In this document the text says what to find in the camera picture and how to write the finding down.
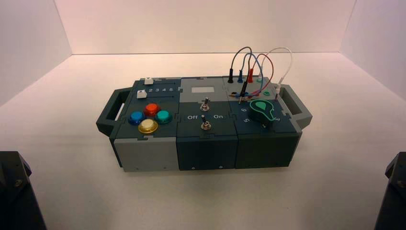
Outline teal round push button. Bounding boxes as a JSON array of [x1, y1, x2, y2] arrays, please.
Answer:
[[155, 110, 174, 125]]

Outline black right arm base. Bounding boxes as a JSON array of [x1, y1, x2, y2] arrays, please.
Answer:
[[374, 152, 406, 230]]

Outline red jumper cable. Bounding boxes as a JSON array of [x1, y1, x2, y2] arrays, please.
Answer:
[[235, 53, 275, 97]]

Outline blue round push button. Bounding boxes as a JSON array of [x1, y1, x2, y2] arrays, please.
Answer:
[[128, 111, 147, 126]]

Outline black jumper cable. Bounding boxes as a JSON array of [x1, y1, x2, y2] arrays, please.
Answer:
[[227, 46, 253, 99]]

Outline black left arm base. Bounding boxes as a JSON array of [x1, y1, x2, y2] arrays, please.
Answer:
[[0, 151, 47, 230]]

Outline green-topped rotary knob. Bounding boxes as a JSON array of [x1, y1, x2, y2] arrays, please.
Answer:
[[248, 99, 275, 129]]

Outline yellow round push button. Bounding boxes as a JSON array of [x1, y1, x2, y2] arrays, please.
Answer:
[[138, 119, 159, 135]]

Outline red round push button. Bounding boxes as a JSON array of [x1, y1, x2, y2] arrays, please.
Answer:
[[143, 103, 161, 117]]

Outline white jumper cable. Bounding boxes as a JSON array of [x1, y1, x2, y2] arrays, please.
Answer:
[[257, 46, 293, 96]]

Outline dark teal grey task box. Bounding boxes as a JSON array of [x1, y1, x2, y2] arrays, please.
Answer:
[[96, 76, 313, 173]]

